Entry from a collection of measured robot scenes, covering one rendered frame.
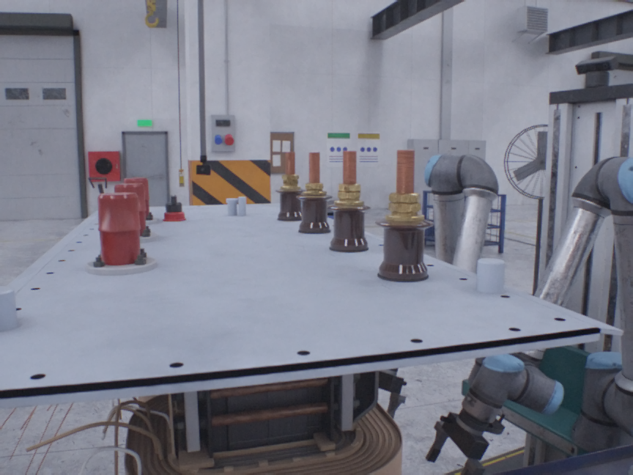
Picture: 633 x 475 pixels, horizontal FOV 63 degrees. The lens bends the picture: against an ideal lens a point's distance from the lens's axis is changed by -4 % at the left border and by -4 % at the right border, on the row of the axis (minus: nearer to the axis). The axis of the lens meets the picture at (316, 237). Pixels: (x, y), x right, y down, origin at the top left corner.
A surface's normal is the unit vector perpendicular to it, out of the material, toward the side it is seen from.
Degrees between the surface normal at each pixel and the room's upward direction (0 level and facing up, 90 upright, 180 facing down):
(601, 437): 70
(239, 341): 0
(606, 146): 90
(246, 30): 90
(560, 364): 90
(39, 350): 0
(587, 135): 90
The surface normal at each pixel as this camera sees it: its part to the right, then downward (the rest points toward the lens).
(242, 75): 0.27, 0.14
